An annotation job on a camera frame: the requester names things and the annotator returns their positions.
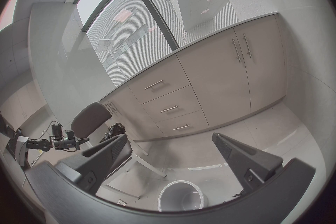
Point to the beige cabinet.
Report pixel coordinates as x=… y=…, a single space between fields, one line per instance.
x=223 y=73

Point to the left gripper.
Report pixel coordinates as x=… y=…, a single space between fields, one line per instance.
x=67 y=143

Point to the white trash bin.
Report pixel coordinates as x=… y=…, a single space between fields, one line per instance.
x=170 y=194

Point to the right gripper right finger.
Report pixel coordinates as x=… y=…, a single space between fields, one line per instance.
x=249 y=162

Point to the window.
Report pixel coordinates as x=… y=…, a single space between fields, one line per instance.
x=126 y=20

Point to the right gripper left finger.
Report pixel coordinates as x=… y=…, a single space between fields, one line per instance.
x=110 y=154

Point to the black plastic bag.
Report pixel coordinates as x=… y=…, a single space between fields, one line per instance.
x=115 y=129

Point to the grey chair with white legs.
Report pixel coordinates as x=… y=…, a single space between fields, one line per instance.
x=89 y=118

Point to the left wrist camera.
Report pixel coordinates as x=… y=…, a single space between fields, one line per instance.
x=57 y=130

